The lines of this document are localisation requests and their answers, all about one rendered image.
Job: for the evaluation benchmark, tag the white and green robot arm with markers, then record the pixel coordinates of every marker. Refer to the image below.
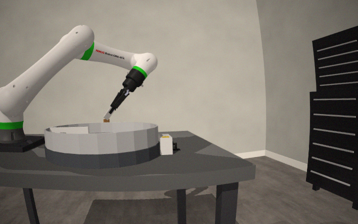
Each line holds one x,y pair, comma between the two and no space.
77,44

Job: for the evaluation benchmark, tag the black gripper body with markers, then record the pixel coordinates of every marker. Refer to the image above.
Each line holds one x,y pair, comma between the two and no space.
130,85

